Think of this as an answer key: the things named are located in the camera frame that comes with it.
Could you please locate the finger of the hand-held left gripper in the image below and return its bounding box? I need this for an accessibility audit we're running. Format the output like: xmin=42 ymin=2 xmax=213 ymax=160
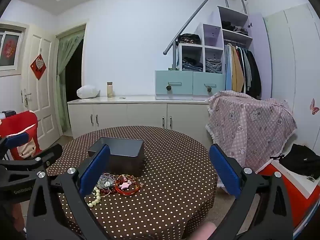
xmin=0 ymin=132 xmax=30 ymax=161
xmin=0 ymin=144 xmax=63 ymax=180

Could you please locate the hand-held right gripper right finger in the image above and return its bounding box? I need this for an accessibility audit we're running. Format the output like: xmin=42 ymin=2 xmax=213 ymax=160
xmin=209 ymin=144 xmax=293 ymax=240

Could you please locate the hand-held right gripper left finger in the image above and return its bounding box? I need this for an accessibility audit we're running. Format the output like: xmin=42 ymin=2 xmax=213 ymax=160
xmin=27 ymin=144 xmax=112 ymax=240

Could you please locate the silver chain necklace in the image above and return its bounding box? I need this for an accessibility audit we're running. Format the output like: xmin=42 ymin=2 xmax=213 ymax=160
xmin=99 ymin=173 xmax=117 ymax=189

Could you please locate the cream bead bracelet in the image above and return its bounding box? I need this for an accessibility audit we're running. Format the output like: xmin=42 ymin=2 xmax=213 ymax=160
xmin=88 ymin=185 xmax=110 ymax=207

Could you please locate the grey metal tin box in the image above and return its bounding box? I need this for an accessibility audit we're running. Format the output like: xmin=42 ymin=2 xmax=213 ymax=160
xmin=87 ymin=137 xmax=145 ymax=178

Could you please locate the red bangle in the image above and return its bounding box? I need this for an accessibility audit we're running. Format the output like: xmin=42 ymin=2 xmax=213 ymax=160
xmin=115 ymin=174 xmax=139 ymax=196

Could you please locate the white panel door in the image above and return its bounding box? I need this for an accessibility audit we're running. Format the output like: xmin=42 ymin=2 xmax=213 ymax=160
xmin=21 ymin=34 xmax=63 ymax=145

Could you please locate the pink printed blanket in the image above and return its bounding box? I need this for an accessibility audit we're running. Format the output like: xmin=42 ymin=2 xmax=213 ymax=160
xmin=205 ymin=90 xmax=298 ymax=174

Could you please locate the pink clothing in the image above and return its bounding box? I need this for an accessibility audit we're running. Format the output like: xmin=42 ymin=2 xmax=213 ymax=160
xmin=199 ymin=222 xmax=217 ymax=240

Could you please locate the round polka dot table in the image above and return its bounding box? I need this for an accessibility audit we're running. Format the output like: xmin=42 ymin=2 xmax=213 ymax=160
xmin=47 ymin=126 xmax=218 ymax=240

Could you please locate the black bag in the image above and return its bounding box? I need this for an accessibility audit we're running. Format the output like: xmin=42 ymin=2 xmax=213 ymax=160
xmin=270 ymin=144 xmax=320 ymax=180

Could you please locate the white low cabinet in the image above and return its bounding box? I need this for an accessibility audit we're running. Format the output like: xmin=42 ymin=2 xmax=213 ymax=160
xmin=67 ymin=95 xmax=213 ymax=140

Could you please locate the red diamond door decoration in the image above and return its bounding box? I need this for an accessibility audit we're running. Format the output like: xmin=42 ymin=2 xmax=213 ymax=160
xmin=30 ymin=54 xmax=47 ymax=81

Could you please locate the red and white bench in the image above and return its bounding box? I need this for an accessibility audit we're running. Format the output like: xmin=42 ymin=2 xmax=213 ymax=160
xmin=259 ymin=160 xmax=320 ymax=230

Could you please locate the white framed window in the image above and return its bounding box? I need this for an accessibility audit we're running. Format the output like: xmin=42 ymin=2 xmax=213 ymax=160
xmin=0 ymin=21 xmax=27 ymax=77

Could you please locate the red window decoration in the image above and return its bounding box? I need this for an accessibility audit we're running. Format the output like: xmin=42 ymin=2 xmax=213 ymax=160
xmin=1 ymin=39 xmax=15 ymax=60

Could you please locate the green curtain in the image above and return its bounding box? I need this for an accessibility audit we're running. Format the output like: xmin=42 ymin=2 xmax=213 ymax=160
xmin=56 ymin=29 xmax=85 ymax=133

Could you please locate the light blue drawer unit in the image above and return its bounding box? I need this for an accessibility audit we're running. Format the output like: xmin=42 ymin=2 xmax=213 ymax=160
xmin=154 ymin=70 xmax=227 ymax=100

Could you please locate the row of hanging clothes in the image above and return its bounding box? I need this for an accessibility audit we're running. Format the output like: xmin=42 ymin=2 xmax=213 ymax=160
xmin=224 ymin=41 xmax=262 ymax=99

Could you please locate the grey folded clothes pile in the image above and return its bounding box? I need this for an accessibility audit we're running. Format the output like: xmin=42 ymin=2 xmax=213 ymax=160
xmin=205 ymin=58 xmax=222 ymax=73

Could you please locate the folded jeans pile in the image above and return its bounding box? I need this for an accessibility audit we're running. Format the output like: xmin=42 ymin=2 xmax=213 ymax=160
xmin=182 ymin=57 xmax=203 ymax=71

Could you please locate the purple wardrobe door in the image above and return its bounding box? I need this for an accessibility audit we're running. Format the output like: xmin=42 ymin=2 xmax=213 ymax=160
xmin=249 ymin=12 xmax=273 ymax=100

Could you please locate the white wardrobe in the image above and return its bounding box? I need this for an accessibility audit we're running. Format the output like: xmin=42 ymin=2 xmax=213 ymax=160
xmin=264 ymin=4 xmax=320 ymax=153

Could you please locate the dark folded clothes pile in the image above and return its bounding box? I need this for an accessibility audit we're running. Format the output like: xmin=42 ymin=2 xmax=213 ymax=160
xmin=177 ymin=33 xmax=201 ymax=45

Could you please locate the white stepped cubby shelf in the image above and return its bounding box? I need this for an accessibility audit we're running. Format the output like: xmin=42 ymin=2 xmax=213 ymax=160
xmin=175 ymin=5 xmax=253 ymax=74

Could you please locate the black folded clothes pile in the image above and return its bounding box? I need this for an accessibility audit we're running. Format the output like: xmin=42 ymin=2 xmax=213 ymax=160
xmin=221 ymin=20 xmax=248 ymax=35

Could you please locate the grey metal handrail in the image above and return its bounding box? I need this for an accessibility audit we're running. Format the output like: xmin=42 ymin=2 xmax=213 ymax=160
xmin=163 ymin=0 xmax=248 ymax=70

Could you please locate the silver door handle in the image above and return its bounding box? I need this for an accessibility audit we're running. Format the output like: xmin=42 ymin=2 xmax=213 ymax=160
xmin=21 ymin=89 xmax=32 ymax=105

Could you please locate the pink butterfly wall sticker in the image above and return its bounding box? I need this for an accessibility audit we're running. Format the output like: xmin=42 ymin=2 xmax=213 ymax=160
xmin=309 ymin=98 xmax=320 ymax=115

